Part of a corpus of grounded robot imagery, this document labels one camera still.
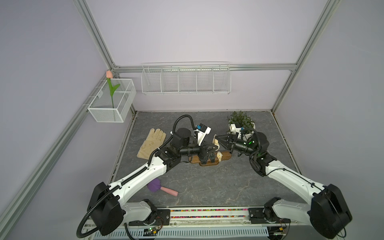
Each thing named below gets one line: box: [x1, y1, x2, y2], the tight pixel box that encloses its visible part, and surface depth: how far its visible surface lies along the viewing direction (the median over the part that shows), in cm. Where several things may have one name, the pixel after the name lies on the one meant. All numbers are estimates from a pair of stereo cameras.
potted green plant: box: [227, 110, 256, 131], surface depth 93 cm
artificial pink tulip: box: [106, 70, 121, 109], surface depth 86 cm
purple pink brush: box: [147, 178, 179, 197], surface depth 83 cm
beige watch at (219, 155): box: [216, 151, 223, 162], surface depth 88 cm
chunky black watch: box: [198, 145, 209, 165], surface depth 64 cm
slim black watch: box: [209, 152, 216, 163], surface depth 88 cm
